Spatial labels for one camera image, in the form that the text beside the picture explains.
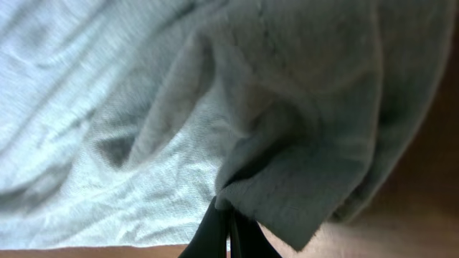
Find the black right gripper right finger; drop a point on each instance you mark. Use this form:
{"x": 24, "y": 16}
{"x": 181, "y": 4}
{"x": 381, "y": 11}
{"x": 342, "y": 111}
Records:
{"x": 247, "y": 239}

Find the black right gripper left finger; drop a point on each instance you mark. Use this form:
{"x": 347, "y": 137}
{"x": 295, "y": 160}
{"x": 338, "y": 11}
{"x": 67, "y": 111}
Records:
{"x": 210, "y": 239}

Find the light blue t-shirt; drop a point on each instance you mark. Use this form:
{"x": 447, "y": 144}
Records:
{"x": 122, "y": 121}

